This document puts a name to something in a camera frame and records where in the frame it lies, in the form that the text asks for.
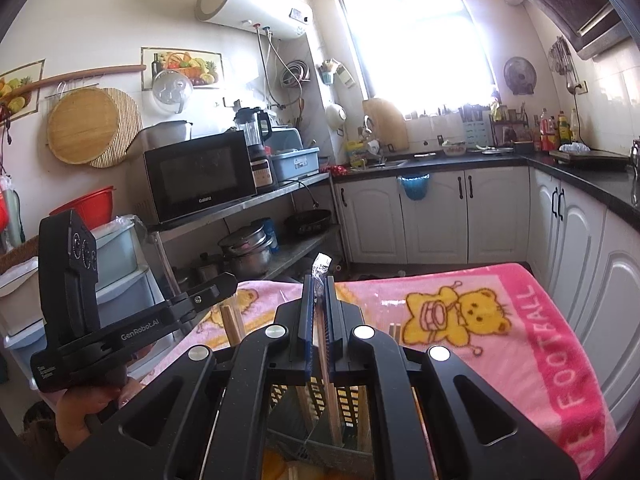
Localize wooden chopsticks group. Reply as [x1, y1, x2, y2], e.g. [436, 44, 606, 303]
[221, 304, 316, 433]

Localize cooking oil bottles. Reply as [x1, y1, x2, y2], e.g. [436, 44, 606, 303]
[532, 107, 581, 150]

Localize clear plastic lid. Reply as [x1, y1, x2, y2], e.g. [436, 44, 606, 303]
[151, 69, 194, 113]

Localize black blender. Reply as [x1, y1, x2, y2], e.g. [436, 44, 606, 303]
[234, 106, 278, 193]

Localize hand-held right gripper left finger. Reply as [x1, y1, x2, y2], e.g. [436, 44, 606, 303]
[55, 275, 317, 480]

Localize round woven mat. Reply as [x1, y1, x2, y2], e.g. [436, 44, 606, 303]
[89, 87, 143, 168]

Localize plastic drawer unit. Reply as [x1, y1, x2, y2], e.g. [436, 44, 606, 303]
[0, 257, 51, 353]
[90, 215, 168, 376]

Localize round bamboo board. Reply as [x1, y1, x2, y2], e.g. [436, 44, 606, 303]
[46, 86, 121, 166]

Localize steel pot with lid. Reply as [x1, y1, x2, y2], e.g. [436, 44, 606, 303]
[135, 120, 193, 153]

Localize wooden chopstick pair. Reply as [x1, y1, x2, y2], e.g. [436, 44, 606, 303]
[309, 253, 343, 443]

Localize black kitchen countertop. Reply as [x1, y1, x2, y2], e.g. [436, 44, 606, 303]
[332, 150, 640, 221]

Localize coiled grey hose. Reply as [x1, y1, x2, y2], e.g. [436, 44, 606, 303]
[281, 57, 311, 88]

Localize kitchen window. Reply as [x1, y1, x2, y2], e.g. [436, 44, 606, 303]
[332, 0, 493, 106]

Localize white kitchen cabinets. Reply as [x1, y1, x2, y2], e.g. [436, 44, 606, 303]
[332, 165, 640, 411]

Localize pink printed blanket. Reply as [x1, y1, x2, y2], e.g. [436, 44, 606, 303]
[190, 262, 618, 480]

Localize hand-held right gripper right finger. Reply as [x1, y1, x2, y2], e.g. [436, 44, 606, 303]
[322, 276, 581, 480]

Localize grey-blue dish drainer box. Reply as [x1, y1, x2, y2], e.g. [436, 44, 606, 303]
[270, 127, 321, 182]

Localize red plastic basin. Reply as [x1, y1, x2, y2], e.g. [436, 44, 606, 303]
[49, 186, 117, 231]

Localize green plastic utensil basket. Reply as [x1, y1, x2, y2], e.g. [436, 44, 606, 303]
[265, 380, 376, 461]

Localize teal knife block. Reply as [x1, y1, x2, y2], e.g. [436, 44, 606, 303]
[462, 105, 488, 146]

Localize steel shelf rack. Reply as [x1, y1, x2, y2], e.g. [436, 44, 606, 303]
[147, 172, 346, 286]

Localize white water heater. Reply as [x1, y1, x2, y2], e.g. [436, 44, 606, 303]
[196, 0, 313, 41]

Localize long wooden rolling pin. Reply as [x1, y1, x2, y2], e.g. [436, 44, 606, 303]
[0, 63, 147, 111]

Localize wooden cutting board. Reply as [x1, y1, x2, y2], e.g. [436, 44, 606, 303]
[362, 97, 410, 152]

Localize person's left hand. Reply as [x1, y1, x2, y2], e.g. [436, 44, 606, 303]
[55, 377, 146, 453]

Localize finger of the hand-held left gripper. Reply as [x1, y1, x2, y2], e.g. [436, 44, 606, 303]
[172, 272, 239, 319]

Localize fruit wall poster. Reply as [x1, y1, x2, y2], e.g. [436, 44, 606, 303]
[140, 47, 222, 92]
[0, 58, 46, 121]

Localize hanging steel utensils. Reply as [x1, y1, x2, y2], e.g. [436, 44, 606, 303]
[547, 36, 581, 93]

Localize small wall fan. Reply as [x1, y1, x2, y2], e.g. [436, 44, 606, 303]
[503, 56, 537, 96]

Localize white hanging colander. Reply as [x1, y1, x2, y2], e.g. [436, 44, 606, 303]
[325, 103, 347, 136]

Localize stacked steel pots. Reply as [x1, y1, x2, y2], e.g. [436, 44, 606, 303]
[218, 225, 275, 276]

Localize blue hanging bin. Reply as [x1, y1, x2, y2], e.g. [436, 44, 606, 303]
[397, 174, 431, 202]

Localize wicker basket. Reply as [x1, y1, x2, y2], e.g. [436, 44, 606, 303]
[0, 235, 41, 276]

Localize black microwave oven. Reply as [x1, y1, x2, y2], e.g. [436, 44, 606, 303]
[143, 130, 258, 226]

